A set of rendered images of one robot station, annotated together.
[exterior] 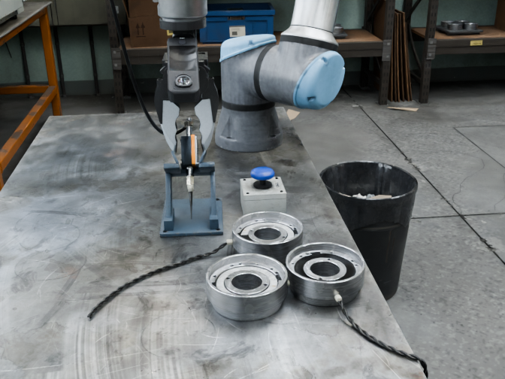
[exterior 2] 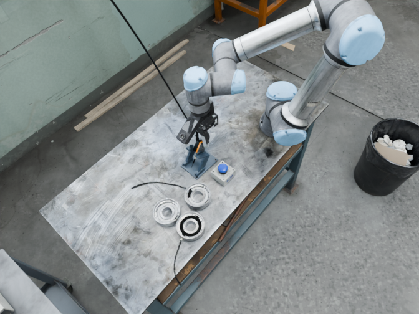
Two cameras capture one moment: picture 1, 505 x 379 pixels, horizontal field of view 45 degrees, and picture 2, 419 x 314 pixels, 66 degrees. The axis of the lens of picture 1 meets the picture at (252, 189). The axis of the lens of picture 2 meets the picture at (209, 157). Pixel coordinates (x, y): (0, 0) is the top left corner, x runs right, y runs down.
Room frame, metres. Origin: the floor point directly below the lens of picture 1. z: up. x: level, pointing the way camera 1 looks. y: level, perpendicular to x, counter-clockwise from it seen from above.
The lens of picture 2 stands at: (0.53, -0.51, 1.95)
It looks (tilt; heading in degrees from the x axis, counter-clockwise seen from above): 57 degrees down; 54
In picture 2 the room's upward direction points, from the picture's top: 8 degrees counter-clockwise
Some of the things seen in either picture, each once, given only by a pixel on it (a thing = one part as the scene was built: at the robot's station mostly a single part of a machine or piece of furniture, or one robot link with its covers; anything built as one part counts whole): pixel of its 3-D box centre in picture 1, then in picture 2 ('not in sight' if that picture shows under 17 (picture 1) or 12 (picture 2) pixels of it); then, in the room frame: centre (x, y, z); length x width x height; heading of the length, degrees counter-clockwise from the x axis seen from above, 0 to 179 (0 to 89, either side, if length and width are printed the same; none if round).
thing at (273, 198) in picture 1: (262, 195); (224, 172); (0.96, -0.02, 0.82); 0.08 x 0.07 x 0.05; 6
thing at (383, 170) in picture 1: (363, 233); (387, 161); (1.95, -0.40, 0.21); 0.34 x 0.34 x 0.43
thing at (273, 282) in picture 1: (246, 287); (167, 213); (0.68, 0.01, 0.82); 0.08 x 0.08 x 0.02
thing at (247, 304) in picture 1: (246, 286); (167, 212); (0.68, 0.01, 0.82); 0.10 x 0.10 x 0.04
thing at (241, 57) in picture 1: (250, 67); (280, 100); (1.30, 0.00, 0.97); 0.13 x 0.12 x 0.14; 51
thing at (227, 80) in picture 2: not in sight; (227, 79); (1.06, 0.05, 1.22); 0.11 x 0.11 x 0.08; 51
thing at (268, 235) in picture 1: (267, 238); (197, 196); (0.81, -0.02, 0.82); 0.10 x 0.10 x 0.04
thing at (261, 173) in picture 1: (262, 183); (222, 170); (0.95, -0.02, 0.85); 0.04 x 0.04 x 0.05
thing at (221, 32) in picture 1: (235, 22); not in sight; (4.43, 0.11, 0.56); 0.52 x 0.38 x 0.22; 93
